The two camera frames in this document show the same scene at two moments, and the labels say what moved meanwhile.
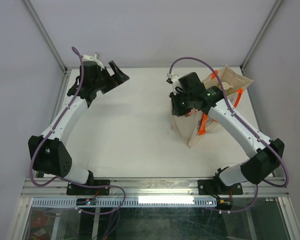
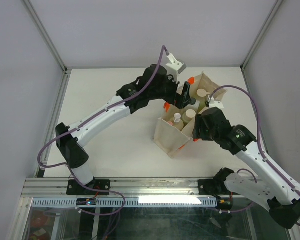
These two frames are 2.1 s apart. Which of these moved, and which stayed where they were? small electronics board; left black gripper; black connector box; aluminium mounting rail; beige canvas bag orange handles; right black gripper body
Moved: beige canvas bag orange handles; right black gripper body; left black gripper
Stayed: small electronics board; black connector box; aluminium mounting rail
